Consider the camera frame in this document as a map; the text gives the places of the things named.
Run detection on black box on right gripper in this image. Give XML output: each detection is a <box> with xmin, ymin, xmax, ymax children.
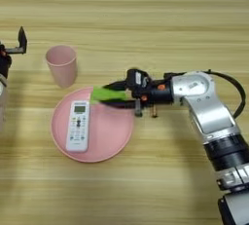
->
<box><xmin>125</xmin><ymin>68</ymin><xmax>152</xmax><ymax>91</ymax></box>

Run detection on amber handled screwdriver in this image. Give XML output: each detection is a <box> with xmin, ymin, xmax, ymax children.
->
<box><xmin>150</xmin><ymin>104</ymin><xmax>160</xmax><ymax>119</ymax></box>

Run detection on white remote control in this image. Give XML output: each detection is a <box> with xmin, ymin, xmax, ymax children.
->
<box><xmin>65</xmin><ymin>99</ymin><xmax>91</xmax><ymax>153</ymax></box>

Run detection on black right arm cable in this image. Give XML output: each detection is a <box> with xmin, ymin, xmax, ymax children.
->
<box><xmin>162</xmin><ymin>68</ymin><xmax>247</xmax><ymax>120</ymax></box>

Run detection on green rectangular block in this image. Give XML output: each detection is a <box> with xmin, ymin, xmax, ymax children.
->
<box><xmin>89</xmin><ymin>86</ymin><xmax>128</xmax><ymax>104</ymax></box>

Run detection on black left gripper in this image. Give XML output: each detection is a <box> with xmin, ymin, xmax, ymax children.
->
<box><xmin>0</xmin><ymin>25</ymin><xmax>28</xmax><ymax>79</ymax></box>

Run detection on pink round plate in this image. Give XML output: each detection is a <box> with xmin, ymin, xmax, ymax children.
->
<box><xmin>50</xmin><ymin>86</ymin><xmax>135</xmax><ymax>164</ymax></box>

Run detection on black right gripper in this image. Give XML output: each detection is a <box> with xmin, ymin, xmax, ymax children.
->
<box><xmin>100</xmin><ymin>78</ymin><xmax>175</xmax><ymax>118</ymax></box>

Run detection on pink plastic cup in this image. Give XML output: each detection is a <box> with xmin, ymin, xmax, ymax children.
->
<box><xmin>45</xmin><ymin>44</ymin><xmax>79</xmax><ymax>90</ymax></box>

